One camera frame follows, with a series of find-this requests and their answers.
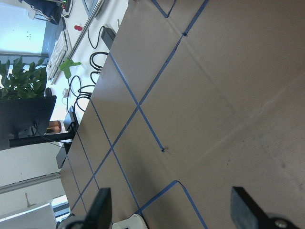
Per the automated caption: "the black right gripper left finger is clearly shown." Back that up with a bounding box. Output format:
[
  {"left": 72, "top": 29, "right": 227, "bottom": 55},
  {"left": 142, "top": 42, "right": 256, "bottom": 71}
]
[{"left": 58, "top": 187, "right": 112, "bottom": 229}]

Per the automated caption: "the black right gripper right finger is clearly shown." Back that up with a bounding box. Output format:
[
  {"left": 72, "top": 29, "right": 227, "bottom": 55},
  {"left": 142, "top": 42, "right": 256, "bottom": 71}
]
[{"left": 230, "top": 187, "right": 299, "bottom": 229}]

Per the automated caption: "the white plastic cup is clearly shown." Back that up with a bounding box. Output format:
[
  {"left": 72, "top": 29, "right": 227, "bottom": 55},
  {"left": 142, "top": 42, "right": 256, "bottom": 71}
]
[{"left": 112, "top": 214, "right": 148, "bottom": 229}]

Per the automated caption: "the black monitor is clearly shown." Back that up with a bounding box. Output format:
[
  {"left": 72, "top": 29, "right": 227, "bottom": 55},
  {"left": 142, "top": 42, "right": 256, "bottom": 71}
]
[{"left": 0, "top": 95, "right": 57, "bottom": 150}]

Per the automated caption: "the green plastic clamp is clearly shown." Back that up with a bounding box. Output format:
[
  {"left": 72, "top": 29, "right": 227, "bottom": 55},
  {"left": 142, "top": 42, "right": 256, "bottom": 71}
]
[{"left": 59, "top": 59, "right": 81, "bottom": 79}]

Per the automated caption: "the green potted plant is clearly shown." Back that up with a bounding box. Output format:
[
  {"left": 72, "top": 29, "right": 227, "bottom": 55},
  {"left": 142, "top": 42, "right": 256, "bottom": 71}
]
[{"left": 0, "top": 57, "right": 47, "bottom": 100}]

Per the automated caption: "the white keyboard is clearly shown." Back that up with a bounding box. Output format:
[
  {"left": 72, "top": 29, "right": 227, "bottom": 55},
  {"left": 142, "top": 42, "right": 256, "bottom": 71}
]
[{"left": 46, "top": 30, "right": 71, "bottom": 81}]

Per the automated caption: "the black power adapter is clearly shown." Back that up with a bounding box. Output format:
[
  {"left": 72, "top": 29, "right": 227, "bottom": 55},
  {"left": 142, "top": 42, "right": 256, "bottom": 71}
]
[{"left": 101, "top": 26, "right": 116, "bottom": 50}]

